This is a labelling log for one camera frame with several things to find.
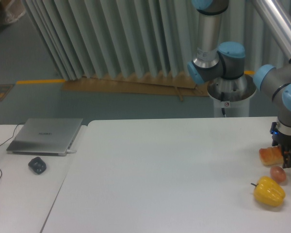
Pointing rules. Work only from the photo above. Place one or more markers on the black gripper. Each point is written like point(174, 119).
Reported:
point(281, 135)

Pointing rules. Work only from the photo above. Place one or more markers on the orange bread loaf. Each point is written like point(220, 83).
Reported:
point(271, 156)

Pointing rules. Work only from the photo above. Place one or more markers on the brown egg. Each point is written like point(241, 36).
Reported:
point(278, 174)

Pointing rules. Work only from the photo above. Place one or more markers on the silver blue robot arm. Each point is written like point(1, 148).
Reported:
point(223, 63)

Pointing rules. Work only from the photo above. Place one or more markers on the yellow bell pepper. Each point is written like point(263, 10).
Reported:
point(267, 191)

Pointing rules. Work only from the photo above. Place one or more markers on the flat brown cardboard sheet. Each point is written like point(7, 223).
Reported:
point(179, 86)

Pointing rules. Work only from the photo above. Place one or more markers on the pale green folding curtain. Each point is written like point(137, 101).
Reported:
point(117, 37)

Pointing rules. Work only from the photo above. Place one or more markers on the silver closed laptop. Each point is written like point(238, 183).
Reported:
point(45, 136)

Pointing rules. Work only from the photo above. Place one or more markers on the small black case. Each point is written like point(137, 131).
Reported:
point(37, 165)

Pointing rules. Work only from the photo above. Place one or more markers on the clear plastic bag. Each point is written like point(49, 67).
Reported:
point(11, 11)

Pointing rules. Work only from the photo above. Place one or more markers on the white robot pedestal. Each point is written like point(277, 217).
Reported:
point(231, 106)

